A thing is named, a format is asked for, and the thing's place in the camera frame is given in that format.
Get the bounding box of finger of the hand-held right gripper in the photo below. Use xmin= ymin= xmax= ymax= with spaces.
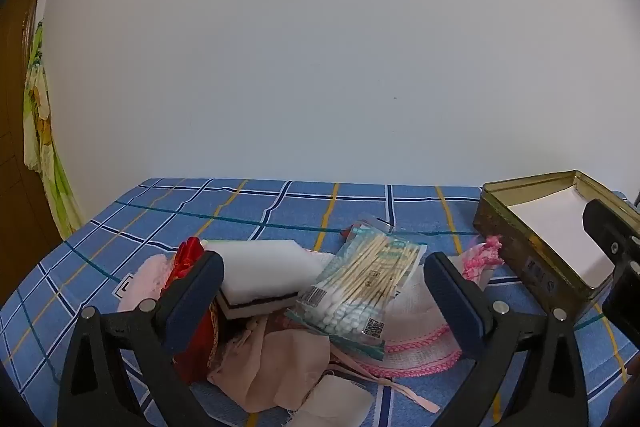
xmin=601 ymin=256 xmax=640 ymax=334
xmin=582 ymin=198 xmax=640 ymax=267

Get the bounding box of blue plaid bed sheet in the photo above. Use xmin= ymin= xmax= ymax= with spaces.
xmin=0 ymin=178 xmax=640 ymax=427

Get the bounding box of white paper box lining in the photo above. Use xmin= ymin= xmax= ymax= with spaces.
xmin=506 ymin=188 xmax=616 ymax=288

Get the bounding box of red fabric pouch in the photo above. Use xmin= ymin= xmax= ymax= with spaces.
xmin=165 ymin=237 xmax=221 ymax=383

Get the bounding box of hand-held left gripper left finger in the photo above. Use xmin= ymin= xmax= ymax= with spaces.
xmin=57 ymin=251 xmax=226 ymax=427

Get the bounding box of pale pink cloth with strap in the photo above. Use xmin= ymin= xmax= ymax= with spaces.
xmin=207 ymin=317 xmax=441 ymax=414

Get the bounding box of brown wooden wardrobe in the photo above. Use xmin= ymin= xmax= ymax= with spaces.
xmin=0 ymin=0 xmax=63 ymax=303

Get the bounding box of pink fuzzy cloth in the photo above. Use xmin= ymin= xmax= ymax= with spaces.
xmin=118 ymin=254 xmax=176 ymax=313

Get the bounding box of white gauze cloth pink trim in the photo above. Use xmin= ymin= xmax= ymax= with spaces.
xmin=360 ymin=234 xmax=506 ymax=380

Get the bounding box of cotton swab packet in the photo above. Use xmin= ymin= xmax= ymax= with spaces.
xmin=285 ymin=227 xmax=428 ymax=353

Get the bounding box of gold metal tin box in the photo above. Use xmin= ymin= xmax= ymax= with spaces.
xmin=474 ymin=170 xmax=640 ymax=323

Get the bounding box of white sponge with dark layer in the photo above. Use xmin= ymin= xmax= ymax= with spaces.
xmin=202 ymin=239 xmax=341 ymax=323

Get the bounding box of green floral hanging cloth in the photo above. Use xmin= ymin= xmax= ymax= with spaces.
xmin=22 ymin=22 xmax=83 ymax=240

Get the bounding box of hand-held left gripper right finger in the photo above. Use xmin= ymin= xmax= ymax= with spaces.
xmin=422 ymin=251 xmax=591 ymax=427

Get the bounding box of white cotton pad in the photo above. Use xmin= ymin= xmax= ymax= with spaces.
xmin=285 ymin=372 xmax=373 ymax=427

